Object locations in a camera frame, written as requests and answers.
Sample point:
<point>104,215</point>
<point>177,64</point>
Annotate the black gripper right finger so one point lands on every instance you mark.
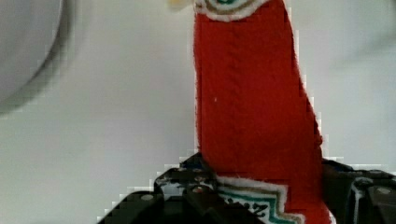
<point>358,196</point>

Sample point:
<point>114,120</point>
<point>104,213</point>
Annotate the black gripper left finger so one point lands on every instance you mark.
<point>187,194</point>

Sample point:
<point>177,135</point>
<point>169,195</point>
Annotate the red plush ketchup bottle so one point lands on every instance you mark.
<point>256,128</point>

